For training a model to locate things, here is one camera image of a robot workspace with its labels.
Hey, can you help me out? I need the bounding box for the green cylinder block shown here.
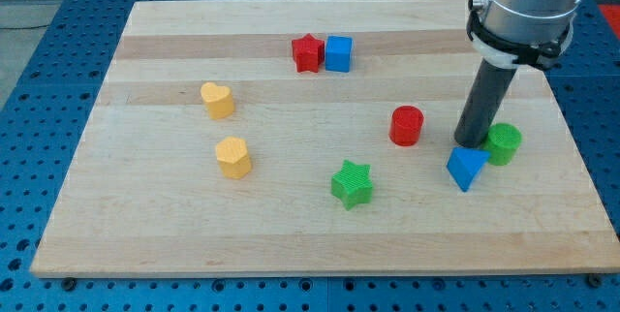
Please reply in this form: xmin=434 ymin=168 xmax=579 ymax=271
xmin=482 ymin=123 xmax=522 ymax=166

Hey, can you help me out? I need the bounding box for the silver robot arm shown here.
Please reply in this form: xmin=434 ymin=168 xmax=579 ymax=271
xmin=467 ymin=0 xmax=581 ymax=71

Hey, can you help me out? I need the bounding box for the wooden board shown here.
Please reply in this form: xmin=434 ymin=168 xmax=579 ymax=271
xmin=31 ymin=0 xmax=619 ymax=278

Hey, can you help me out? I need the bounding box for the green star block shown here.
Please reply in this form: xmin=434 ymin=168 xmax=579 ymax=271
xmin=330 ymin=160 xmax=374 ymax=210

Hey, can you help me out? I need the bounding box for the yellow hexagon block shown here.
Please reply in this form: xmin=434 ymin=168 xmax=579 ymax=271
xmin=215 ymin=137 xmax=252 ymax=179

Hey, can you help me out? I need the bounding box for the red star block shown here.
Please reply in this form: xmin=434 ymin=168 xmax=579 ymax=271
xmin=292 ymin=34 xmax=325 ymax=73

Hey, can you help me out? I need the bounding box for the blue cube block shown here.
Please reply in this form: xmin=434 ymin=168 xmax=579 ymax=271
xmin=325 ymin=36 xmax=353 ymax=73

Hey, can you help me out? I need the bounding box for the yellow heart block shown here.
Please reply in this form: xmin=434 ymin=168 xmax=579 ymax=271
xmin=201 ymin=82 xmax=235 ymax=120

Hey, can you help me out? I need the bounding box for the red cylinder block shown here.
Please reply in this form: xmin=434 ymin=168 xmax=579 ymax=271
xmin=388 ymin=106 xmax=424 ymax=146

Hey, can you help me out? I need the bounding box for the blue triangle block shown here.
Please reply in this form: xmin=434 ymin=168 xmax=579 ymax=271
xmin=447 ymin=147 xmax=490 ymax=192

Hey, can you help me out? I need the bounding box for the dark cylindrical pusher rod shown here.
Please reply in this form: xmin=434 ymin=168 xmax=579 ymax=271
xmin=453 ymin=59 xmax=516 ymax=148

